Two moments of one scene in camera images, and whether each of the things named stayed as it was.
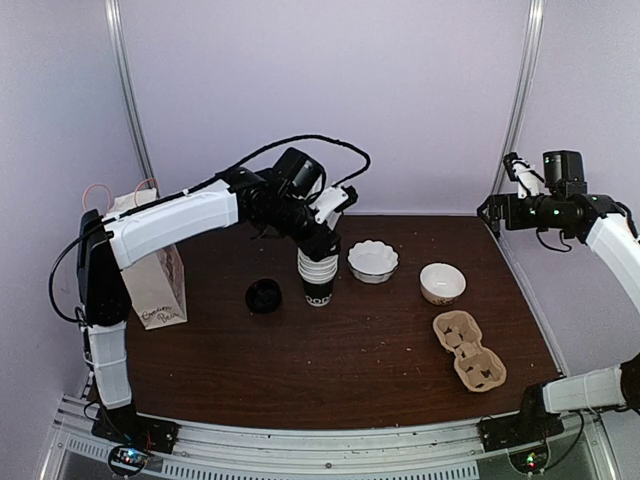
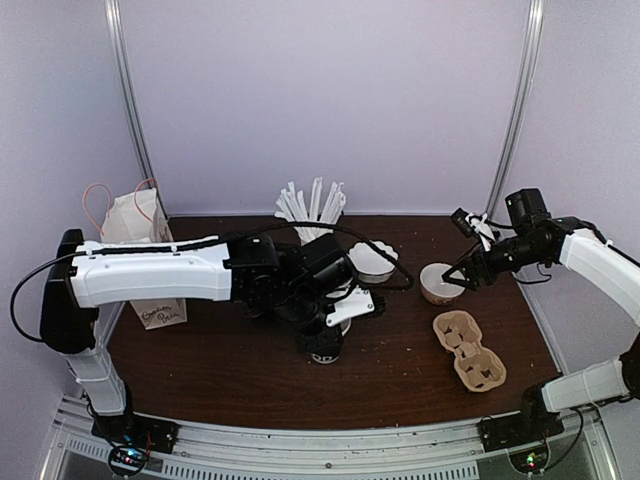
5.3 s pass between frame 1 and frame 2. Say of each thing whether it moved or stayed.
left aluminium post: stayed
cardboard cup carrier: stayed
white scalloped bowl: stayed
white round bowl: stayed
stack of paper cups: moved
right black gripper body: moved
